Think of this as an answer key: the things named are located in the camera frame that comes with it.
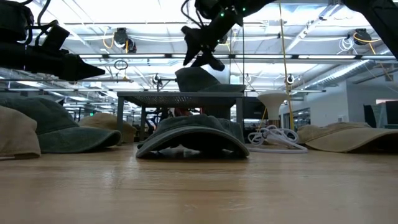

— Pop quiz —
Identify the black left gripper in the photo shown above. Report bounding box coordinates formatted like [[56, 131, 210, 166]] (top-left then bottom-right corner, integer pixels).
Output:
[[0, 42, 106, 82]]

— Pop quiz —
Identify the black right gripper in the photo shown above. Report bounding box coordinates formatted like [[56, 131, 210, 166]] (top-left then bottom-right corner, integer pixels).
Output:
[[181, 11, 244, 72]]

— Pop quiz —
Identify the dark green baseball cap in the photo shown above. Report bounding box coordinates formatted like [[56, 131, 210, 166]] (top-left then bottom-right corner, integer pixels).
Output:
[[175, 67, 246, 93], [136, 113, 250, 159], [0, 97, 122, 154]]

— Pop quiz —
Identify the tan baseball cap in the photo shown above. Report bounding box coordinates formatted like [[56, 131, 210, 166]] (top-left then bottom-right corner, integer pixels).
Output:
[[0, 105, 42, 160], [297, 121, 398, 153], [78, 112, 137, 144]]

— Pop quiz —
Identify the grey perforated metal stand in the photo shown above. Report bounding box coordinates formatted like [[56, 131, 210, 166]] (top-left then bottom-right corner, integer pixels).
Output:
[[116, 91, 245, 144]]

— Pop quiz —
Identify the black screen panel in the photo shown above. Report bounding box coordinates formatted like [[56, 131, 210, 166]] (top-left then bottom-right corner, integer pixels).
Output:
[[243, 96, 269, 121]]

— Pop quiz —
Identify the white mushroom-shaped stand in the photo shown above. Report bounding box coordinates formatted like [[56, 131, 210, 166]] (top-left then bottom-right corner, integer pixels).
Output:
[[257, 90, 290, 128]]

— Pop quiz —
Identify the black monitor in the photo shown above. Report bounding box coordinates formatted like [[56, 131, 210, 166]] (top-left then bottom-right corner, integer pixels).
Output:
[[384, 100, 398, 126], [363, 104, 377, 128]]

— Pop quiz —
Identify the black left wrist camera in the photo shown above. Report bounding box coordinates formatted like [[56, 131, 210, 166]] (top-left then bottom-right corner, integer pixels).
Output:
[[42, 24, 71, 52]]

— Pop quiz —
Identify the black hanging cable loop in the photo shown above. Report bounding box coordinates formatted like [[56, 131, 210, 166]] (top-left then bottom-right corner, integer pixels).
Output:
[[113, 59, 129, 71]]

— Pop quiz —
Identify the yellow hanging cable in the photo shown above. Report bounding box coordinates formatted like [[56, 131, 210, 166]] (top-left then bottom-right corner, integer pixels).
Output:
[[277, 0, 295, 131]]

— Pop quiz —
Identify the white coiled cable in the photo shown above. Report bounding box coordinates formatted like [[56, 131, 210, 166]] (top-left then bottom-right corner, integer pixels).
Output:
[[247, 124, 308, 154]]

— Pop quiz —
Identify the silver ventilation duct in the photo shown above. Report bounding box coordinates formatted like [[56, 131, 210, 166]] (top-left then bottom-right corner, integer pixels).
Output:
[[303, 58, 373, 90]]

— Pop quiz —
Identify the white ceiling cable coil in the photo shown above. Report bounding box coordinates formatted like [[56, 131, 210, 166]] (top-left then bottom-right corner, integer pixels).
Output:
[[338, 37, 355, 55]]

